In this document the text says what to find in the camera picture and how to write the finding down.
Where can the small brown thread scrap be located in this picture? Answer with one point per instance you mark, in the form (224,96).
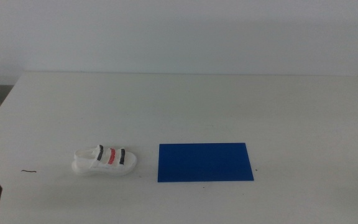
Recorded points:
(29,170)

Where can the blue rectangular mat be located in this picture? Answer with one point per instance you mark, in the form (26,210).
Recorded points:
(204,162)

